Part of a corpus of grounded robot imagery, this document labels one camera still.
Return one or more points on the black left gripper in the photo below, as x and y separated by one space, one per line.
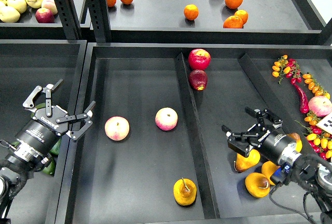
42 130

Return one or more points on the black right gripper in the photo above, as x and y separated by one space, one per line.
271 144

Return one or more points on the yellow pear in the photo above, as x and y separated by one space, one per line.
242 163
268 169
296 137
185 192

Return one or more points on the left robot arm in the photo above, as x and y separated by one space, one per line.
30 153

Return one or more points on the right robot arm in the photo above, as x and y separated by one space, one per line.
311 172

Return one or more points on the green avocado top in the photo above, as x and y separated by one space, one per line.
39 106

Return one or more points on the green avocado right middle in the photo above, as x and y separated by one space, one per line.
56 148

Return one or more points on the yellow pear bottom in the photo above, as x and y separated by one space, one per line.
268 169

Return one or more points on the yellow pear lowest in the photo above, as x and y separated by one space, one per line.
257 184

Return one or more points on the pale pear front left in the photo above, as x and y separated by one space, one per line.
9 14

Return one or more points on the black left tray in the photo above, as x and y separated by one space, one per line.
24 65

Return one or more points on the red chili pepper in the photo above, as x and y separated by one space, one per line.
303 100

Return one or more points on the pink apple left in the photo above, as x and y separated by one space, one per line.
117 128

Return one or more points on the pink apple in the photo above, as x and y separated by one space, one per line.
166 119
117 128

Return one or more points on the orange cherry tomato bunch top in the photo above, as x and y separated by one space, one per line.
281 68

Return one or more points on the dark red apple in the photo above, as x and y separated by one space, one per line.
198 79

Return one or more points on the red cherry tomato bunch top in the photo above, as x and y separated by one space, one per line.
292 71

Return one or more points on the pink peach right bin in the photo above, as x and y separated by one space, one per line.
320 105

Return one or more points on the mixed cherry tomatoes bottom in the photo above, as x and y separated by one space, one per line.
318 139

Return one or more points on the white checker marker card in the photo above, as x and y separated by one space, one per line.
326 123

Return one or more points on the orange cherry tomato vine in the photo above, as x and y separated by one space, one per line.
314 86

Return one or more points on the pink apple right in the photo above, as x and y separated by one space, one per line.
166 119

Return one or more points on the bright red apple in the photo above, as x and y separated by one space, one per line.
199 59

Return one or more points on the black upper left shelf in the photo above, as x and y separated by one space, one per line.
27 26

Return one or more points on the red apple upper shelf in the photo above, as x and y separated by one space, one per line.
44 15

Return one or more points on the black main divided tray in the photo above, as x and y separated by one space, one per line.
131 181

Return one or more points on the orange front right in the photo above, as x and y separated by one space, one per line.
233 22

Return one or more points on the pale peach upper shelf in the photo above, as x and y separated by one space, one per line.
50 4

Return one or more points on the orange small right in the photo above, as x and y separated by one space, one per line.
242 14

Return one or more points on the yellow apple upper shelf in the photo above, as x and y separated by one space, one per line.
34 3

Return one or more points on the pale apple middle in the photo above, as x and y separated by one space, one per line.
19 5

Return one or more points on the black perforated post left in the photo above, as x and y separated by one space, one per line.
69 19

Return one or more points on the black perforated post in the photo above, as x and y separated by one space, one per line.
100 20
69 19

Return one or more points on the black perforated post right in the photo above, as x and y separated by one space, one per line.
100 20

